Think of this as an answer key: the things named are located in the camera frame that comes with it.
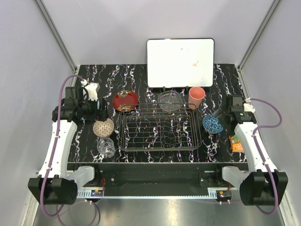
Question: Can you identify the blue geometric patterned bowl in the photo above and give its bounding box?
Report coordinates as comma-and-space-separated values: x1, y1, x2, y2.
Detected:
203, 114, 224, 134

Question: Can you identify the brown checkered patterned bowl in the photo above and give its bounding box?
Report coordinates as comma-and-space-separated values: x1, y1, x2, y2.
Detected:
93, 118, 115, 137

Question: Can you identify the red floral plate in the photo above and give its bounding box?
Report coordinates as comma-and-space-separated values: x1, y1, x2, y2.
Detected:
112, 90, 139, 112

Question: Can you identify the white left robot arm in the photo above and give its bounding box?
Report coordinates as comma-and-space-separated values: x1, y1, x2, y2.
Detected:
28, 82, 107, 205

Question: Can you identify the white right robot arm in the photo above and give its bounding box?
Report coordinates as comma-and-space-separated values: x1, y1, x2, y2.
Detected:
213, 96, 288, 207

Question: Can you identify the orange treehouse book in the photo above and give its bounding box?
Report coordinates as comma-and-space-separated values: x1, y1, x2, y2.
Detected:
230, 135, 244, 153

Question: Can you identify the pink plastic cup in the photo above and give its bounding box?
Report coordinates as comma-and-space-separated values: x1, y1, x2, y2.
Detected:
188, 87, 206, 110

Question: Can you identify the clear faceted glass tumbler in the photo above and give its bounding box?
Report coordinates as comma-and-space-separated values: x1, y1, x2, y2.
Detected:
97, 137, 116, 158

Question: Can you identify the clear glass bowl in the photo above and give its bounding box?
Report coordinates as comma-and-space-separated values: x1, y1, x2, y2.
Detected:
158, 90, 183, 112

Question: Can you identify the white dry-erase board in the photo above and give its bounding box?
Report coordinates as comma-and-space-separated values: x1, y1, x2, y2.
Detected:
146, 38, 214, 88

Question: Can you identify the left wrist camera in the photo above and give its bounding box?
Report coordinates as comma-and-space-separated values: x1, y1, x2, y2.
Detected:
65, 87, 83, 101

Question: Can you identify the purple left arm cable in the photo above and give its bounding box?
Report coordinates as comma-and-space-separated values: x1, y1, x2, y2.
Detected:
40, 74, 101, 226

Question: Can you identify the black wire dish rack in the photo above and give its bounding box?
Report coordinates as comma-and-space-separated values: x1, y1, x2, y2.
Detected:
118, 103, 202, 152

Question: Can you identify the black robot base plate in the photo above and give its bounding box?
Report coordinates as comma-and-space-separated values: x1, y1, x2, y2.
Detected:
67, 162, 247, 198

